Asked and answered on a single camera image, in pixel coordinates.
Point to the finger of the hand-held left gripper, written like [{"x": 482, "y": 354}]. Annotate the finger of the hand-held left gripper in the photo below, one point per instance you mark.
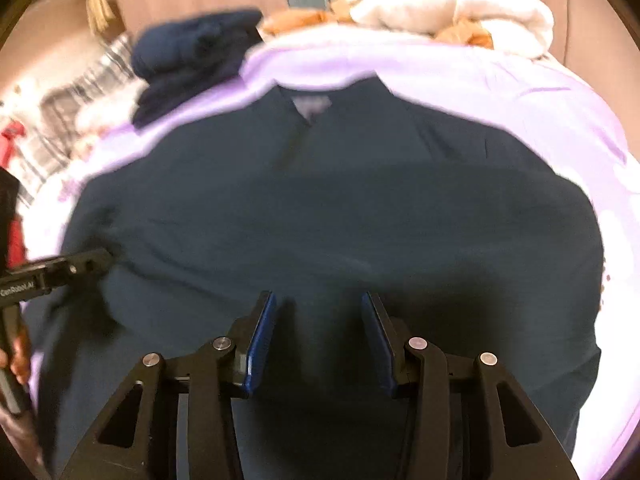
[{"x": 80, "y": 265}]

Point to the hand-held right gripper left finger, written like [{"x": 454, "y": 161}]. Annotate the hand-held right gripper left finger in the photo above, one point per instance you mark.
[{"x": 260, "y": 340}]

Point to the person's left hand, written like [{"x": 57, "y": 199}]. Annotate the person's left hand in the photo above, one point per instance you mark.
[{"x": 20, "y": 360}]

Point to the grey plaid pillow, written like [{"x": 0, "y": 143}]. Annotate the grey plaid pillow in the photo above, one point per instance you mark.
[{"x": 70, "y": 110}]

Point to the folded navy clothes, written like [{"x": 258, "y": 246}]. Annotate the folded navy clothes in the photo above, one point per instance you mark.
[{"x": 175, "y": 95}]

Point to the folded navy knit sweater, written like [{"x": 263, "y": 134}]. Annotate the folded navy knit sweater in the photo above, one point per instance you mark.
[{"x": 195, "y": 40}]

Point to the red cloth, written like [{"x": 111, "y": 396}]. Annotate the red cloth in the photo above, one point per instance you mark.
[{"x": 11, "y": 140}]

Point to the purple floral bedsheet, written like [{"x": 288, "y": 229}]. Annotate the purple floral bedsheet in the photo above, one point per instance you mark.
[{"x": 450, "y": 85}]

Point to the orange cloth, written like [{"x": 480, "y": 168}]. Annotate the orange cloth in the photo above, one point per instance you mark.
[{"x": 295, "y": 20}]

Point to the large dark navy garment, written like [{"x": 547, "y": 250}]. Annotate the large dark navy garment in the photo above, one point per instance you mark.
[{"x": 325, "y": 210}]

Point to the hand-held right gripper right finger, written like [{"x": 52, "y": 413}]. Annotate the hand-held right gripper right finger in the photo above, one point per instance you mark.
[{"x": 380, "y": 340}]

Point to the white fleece blanket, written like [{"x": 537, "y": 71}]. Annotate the white fleece blanket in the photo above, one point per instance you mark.
[{"x": 440, "y": 0}]

